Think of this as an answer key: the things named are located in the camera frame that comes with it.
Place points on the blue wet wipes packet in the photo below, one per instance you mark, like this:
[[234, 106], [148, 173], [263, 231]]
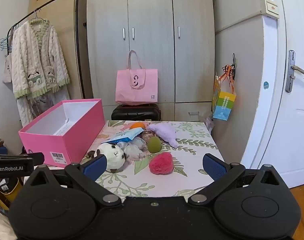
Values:
[[124, 136]]

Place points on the purple plush dolphin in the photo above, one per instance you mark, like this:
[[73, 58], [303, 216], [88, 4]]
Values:
[[164, 132]]

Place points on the white green fluffy robe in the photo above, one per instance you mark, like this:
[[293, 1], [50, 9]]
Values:
[[36, 55]]

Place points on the clear plastic toys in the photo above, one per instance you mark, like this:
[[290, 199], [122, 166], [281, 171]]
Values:
[[134, 147]]

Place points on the green soft ball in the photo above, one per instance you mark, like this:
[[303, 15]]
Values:
[[154, 145]]

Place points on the pink heart plush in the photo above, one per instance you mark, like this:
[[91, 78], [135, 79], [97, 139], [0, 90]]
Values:
[[160, 163]]

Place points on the beige wall switch box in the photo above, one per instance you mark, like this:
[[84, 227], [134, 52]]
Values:
[[269, 7]]

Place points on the yellow container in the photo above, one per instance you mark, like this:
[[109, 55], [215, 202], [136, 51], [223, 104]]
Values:
[[11, 187]]

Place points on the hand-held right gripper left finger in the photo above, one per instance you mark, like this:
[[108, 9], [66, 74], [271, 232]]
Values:
[[95, 166]]

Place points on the blue round sticker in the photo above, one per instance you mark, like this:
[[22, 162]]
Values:
[[266, 85]]

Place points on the black suitcase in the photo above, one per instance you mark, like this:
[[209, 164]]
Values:
[[134, 112]]

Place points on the colourful gift bag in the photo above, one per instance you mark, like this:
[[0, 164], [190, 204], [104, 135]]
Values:
[[223, 105]]

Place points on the beige wooden cabinet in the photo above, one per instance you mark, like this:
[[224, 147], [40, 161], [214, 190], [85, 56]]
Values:
[[61, 10]]

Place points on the panda plush toy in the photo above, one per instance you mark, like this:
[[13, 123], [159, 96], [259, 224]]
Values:
[[114, 155]]

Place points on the white door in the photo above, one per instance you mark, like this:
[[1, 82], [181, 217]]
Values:
[[279, 130]]

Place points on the pink tote bag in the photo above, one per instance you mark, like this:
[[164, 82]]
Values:
[[136, 87]]

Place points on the white canvas tote bag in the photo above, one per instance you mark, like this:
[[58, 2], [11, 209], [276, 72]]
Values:
[[7, 70]]

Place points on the black clothes rack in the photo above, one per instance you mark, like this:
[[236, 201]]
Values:
[[77, 42]]

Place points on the black wall hook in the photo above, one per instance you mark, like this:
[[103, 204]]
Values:
[[233, 57]]

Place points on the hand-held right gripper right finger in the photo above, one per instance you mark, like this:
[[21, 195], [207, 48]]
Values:
[[213, 166]]

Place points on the orange soft ball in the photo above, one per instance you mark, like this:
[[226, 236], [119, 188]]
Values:
[[136, 125]]

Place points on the floral table cloth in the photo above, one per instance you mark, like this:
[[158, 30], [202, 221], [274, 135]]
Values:
[[192, 140]]

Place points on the grey wardrobe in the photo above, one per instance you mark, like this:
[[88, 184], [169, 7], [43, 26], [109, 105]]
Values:
[[152, 17]]

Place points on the pink cardboard box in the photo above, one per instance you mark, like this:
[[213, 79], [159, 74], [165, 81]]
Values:
[[41, 142]]

